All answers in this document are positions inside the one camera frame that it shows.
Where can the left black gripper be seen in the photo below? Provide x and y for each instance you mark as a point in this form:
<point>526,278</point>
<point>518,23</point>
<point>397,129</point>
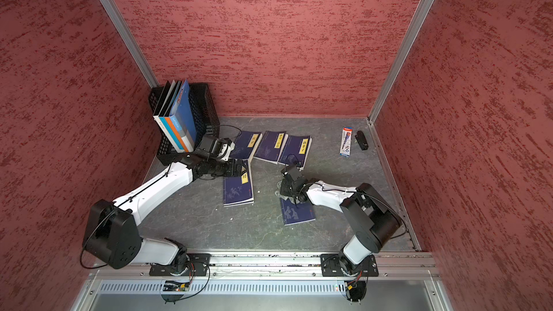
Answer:
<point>230,172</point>

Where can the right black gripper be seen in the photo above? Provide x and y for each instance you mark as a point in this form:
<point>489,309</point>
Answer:
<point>284,189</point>

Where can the purple book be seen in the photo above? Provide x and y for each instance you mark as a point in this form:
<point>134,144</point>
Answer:
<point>296,213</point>
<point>238,190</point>
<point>270,147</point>
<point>295,151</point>

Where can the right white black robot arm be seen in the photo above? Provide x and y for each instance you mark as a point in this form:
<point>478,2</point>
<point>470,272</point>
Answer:
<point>372,220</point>

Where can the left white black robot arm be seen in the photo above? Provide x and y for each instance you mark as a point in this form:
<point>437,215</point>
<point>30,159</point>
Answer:
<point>112,234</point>

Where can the blue book back left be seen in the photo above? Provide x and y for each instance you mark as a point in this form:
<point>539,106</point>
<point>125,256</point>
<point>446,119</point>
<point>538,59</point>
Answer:
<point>246,145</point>

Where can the white teal upright book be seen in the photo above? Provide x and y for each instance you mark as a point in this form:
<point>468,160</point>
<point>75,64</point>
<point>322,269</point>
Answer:
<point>162,110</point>

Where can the black mesh file basket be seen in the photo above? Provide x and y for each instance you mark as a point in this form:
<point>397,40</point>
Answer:
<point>204,114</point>

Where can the blue orange upright folder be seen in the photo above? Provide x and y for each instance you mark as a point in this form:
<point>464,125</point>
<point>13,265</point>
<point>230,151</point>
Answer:
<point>180,118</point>

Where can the white blue pen box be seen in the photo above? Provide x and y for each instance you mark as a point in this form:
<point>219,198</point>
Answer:
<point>345,147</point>

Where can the small black device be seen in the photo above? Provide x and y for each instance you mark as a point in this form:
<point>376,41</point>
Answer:
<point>361,140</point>

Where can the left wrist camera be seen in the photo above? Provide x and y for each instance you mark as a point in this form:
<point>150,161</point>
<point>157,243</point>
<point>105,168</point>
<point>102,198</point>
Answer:
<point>215,148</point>

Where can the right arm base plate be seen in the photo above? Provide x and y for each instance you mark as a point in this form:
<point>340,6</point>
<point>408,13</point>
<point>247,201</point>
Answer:
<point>339,265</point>

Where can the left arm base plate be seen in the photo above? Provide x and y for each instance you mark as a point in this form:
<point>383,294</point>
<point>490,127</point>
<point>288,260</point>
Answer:
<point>190,264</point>

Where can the aluminium rail frame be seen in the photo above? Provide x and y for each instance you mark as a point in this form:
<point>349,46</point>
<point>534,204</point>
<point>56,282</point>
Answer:
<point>288,266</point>

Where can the slotted cable duct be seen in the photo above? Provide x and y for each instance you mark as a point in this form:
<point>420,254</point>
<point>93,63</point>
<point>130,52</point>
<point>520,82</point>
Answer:
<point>224,287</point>

